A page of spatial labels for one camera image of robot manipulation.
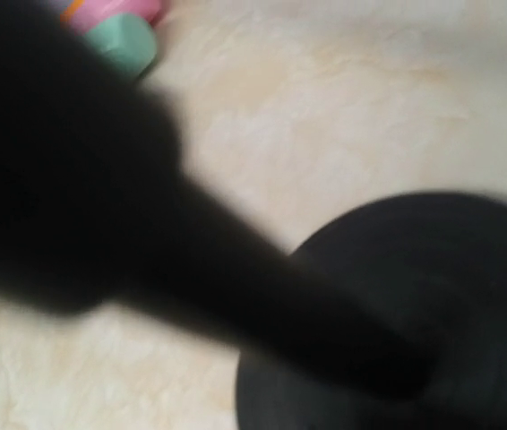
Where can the pink microphone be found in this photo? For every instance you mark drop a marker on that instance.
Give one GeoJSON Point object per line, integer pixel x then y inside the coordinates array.
{"type": "Point", "coordinates": [84, 15]}

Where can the black stand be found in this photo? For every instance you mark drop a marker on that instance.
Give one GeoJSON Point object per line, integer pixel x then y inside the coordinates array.
{"type": "Point", "coordinates": [392, 316]}

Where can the teal microphone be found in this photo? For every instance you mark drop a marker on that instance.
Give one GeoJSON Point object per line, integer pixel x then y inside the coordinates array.
{"type": "Point", "coordinates": [127, 42]}

